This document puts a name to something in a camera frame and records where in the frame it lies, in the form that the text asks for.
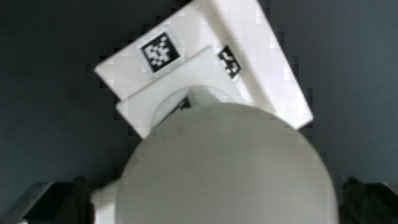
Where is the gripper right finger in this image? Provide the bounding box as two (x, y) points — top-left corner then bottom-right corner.
(340, 177), (398, 224)

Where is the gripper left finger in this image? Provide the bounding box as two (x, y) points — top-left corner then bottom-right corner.
(0, 176), (97, 224)

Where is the white lamp bulb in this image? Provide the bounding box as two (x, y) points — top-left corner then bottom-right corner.
(116, 96), (340, 224)

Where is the white lamp base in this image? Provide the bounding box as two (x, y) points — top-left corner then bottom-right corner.
(97, 1), (260, 136)

